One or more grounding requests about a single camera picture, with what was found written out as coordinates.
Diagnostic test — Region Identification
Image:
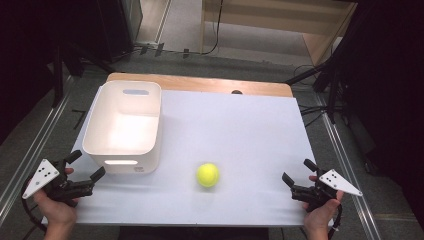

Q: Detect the white plastic storage bin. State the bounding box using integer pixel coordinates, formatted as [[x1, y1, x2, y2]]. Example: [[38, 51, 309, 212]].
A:
[[82, 80, 163, 175]]

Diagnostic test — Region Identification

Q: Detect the wooden table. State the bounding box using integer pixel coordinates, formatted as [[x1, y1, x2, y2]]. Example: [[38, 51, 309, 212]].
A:
[[106, 72, 294, 99]]

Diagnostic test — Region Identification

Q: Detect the black metal stand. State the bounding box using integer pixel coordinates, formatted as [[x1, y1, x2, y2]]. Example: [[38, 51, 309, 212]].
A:
[[49, 41, 118, 108]]

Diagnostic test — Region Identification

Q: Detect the person's dark clothing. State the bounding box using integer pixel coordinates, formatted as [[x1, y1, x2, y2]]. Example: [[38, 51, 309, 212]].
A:
[[117, 226, 270, 240]]

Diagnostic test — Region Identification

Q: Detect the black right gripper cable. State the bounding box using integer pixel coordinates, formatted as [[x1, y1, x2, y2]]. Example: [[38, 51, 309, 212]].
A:
[[327, 203, 344, 240]]

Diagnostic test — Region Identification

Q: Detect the light wooden furniture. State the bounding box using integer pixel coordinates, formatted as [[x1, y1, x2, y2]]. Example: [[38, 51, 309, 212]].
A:
[[199, 0, 358, 67]]

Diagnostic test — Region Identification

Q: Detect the black tripod stand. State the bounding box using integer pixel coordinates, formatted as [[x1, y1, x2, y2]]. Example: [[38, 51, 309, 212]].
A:
[[284, 58, 346, 125]]

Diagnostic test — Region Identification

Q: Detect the dark cabinet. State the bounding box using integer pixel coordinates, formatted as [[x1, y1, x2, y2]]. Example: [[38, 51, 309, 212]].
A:
[[95, 0, 144, 63]]

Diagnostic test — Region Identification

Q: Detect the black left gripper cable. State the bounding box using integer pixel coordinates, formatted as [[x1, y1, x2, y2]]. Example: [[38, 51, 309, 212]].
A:
[[20, 178, 48, 233]]

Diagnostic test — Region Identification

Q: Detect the metal floor rail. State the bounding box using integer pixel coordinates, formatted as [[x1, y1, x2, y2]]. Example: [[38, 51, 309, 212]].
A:
[[0, 75, 75, 219], [314, 92, 382, 240]]

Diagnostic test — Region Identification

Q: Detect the person's right hand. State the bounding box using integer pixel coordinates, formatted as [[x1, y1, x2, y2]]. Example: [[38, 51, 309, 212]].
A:
[[301, 175, 345, 232]]

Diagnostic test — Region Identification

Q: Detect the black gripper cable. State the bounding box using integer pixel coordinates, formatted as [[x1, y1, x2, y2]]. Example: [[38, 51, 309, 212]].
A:
[[327, 203, 344, 240], [20, 178, 48, 233]]

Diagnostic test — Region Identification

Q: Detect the black cable bundle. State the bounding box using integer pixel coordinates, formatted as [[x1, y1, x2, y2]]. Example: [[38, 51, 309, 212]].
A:
[[292, 64, 334, 128]]

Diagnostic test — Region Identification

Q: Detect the black floor cable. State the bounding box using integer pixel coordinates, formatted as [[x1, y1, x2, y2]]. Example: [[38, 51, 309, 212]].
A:
[[156, 0, 224, 56]]

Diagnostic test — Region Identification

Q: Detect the person's left hand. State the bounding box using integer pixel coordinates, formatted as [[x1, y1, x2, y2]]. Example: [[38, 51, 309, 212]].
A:
[[32, 167, 80, 231]]

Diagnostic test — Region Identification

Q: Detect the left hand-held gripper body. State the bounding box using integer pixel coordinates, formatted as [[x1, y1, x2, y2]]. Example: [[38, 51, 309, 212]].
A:
[[22, 159, 95, 207]]

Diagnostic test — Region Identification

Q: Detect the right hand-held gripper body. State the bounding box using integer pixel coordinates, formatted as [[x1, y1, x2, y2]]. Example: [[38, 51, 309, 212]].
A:
[[290, 168, 364, 213]]

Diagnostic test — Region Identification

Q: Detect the white table cover sheet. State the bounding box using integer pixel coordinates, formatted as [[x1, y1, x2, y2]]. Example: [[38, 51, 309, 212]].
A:
[[41, 89, 335, 228]]

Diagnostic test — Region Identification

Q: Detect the yellow tennis ball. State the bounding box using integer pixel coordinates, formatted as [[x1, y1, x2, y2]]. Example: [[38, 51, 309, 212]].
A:
[[196, 162, 221, 188]]

